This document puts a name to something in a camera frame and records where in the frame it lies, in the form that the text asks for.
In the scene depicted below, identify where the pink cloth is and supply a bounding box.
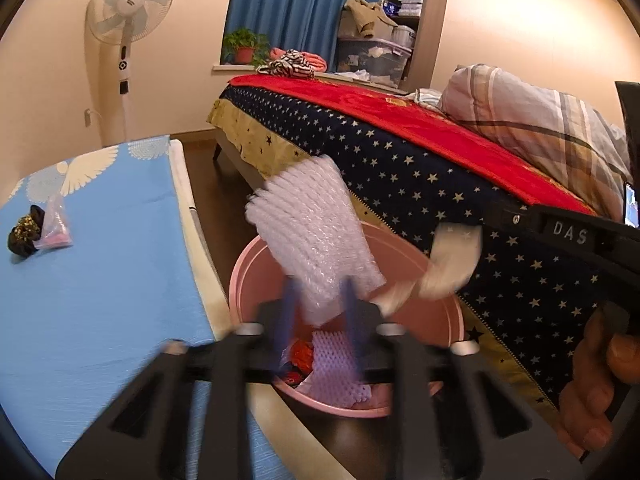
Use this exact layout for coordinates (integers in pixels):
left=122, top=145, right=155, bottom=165
left=270, top=47, right=328, bottom=73

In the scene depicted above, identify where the beige jacket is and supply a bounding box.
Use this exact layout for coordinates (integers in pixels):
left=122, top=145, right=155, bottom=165
left=342, top=0, right=398, bottom=39

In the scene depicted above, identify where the person's right hand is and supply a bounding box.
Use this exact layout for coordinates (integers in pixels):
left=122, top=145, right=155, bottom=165
left=559, top=306, right=640, bottom=462

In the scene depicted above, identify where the clear storage box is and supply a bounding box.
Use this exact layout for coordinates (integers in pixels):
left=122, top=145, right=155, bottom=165
left=336, top=36, right=416, bottom=88

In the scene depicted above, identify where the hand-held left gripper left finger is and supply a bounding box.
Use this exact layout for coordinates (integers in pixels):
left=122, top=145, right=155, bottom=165
left=55, top=280, right=302, bottom=480

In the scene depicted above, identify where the white standing fan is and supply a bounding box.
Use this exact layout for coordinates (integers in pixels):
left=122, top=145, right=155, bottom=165
left=86, top=0, right=175, bottom=148

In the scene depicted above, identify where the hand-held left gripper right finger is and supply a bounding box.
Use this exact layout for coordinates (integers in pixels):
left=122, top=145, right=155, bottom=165
left=340, top=277, right=586, bottom=480

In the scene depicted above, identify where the pink plastic bucket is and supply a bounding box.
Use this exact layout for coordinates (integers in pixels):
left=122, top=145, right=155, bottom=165
left=229, top=220, right=466, bottom=418

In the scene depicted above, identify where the small clear plastic bag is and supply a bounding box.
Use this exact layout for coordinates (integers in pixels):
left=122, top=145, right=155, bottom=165
left=39, top=195, right=74, bottom=251

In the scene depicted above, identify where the star print bed sheet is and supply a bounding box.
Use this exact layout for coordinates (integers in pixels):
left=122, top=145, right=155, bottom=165
left=207, top=85, right=606, bottom=411

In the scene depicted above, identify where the white lidded container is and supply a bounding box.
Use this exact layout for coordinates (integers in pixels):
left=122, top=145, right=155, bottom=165
left=390, top=25, right=417, bottom=48

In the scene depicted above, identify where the red wrapper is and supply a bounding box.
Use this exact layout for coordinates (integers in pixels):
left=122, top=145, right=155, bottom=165
left=285, top=339, right=316, bottom=373

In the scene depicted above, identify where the wooden bookshelf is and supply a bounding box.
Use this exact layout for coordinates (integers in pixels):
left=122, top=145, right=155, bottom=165
left=382, top=0, right=448, bottom=93

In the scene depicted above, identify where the cream paper sheet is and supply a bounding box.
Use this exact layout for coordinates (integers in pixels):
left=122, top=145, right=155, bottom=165
left=375, top=222, right=483, bottom=313

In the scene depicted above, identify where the red blanket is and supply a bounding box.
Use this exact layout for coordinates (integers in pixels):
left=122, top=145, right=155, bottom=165
left=227, top=74, right=598, bottom=216

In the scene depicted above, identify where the striped cloth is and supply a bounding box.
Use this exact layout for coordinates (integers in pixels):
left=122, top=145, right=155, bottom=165
left=256, top=50, right=316, bottom=81

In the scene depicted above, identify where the potted green plant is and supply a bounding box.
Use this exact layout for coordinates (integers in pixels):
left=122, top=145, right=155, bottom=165
left=222, top=28, right=271, bottom=66

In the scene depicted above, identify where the blue curtain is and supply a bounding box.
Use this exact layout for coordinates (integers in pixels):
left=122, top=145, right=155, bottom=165
left=222, top=0, right=388, bottom=66

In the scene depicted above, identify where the white bubble wrap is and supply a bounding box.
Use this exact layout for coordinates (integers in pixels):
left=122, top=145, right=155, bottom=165
left=244, top=155, right=387, bottom=326

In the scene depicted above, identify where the black gold scrunchie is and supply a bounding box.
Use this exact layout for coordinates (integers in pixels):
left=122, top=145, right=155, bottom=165
left=7, top=205, right=47, bottom=261

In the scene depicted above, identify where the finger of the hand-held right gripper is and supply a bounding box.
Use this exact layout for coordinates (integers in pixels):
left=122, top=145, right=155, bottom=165
left=481, top=198, right=607, bottom=262

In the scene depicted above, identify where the white foam net sleeve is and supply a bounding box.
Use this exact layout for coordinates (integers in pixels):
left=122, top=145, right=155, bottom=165
left=295, top=330, right=373, bottom=408

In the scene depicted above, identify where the plaid pillow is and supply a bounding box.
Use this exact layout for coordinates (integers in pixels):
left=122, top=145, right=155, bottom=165
left=439, top=64, right=633, bottom=221

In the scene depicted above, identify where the blue bird print tablecloth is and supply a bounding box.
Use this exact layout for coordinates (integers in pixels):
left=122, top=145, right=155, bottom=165
left=0, top=135, right=281, bottom=480

